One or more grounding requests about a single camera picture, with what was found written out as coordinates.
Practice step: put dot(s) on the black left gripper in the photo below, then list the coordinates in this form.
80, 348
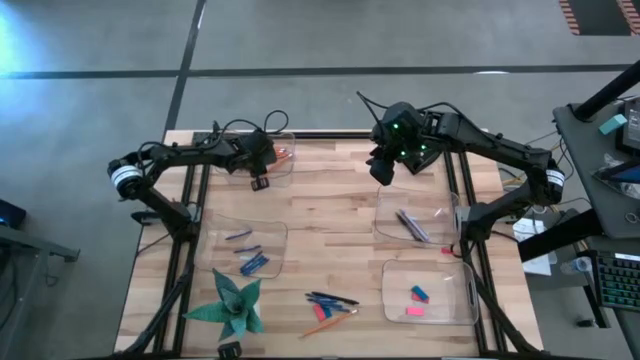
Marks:
259, 152

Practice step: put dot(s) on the lavender pen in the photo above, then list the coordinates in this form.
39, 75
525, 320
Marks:
417, 227

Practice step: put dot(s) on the small black square device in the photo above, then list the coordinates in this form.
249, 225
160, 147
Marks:
230, 350

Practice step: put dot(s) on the red eraser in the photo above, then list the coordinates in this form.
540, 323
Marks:
415, 299

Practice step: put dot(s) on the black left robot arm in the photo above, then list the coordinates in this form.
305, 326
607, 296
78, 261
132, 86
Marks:
185, 152

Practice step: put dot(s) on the black orange-striped floor mat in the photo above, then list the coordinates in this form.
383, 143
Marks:
600, 17

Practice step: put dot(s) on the dark grey metal stand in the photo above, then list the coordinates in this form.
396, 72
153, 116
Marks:
45, 250

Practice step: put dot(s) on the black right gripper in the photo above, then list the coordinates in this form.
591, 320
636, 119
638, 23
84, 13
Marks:
405, 137

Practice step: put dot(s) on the teal box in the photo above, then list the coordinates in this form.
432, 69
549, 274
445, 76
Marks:
612, 124

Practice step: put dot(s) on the green artificial succulent plant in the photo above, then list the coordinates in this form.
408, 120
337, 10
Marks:
232, 305

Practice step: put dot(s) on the white paper sheet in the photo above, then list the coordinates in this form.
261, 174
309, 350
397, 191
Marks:
530, 232

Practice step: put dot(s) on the grey keyboard desk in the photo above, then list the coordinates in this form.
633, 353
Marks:
630, 335

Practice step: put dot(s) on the black box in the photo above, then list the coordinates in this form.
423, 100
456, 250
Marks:
12, 215

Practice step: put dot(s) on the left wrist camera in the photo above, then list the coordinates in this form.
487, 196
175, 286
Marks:
260, 184

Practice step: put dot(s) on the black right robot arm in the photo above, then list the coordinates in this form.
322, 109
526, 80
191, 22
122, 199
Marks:
500, 147

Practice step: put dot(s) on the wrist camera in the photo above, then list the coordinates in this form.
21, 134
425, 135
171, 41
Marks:
382, 171
260, 184

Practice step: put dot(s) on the black desk leg bar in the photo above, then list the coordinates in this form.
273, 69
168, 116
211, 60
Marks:
560, 235

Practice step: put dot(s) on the black aluminium table frame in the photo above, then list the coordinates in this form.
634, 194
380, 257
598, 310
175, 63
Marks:
325, 135

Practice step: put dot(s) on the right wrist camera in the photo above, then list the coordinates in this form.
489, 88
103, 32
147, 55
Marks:
382, 171

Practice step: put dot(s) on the black backlit keyboard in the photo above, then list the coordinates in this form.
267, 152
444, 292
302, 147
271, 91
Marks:
620, 280

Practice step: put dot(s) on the black pen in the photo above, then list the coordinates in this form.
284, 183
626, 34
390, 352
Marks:
407, 226
340, 299

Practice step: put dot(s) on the clear plastic bottle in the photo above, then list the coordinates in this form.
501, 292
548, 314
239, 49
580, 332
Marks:
575, 266

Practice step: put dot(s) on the clear plastic bin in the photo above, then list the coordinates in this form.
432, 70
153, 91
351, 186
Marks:
390, 200
285, 177
215, 260
450, 280

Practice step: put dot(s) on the tablet with blue screen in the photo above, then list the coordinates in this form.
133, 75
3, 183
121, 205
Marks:
625, 174

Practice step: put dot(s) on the orange-red eraser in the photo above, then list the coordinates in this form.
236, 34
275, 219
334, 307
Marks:
319, 313

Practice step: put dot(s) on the blue eraser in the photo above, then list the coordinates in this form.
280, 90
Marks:
327, 310
421, 292

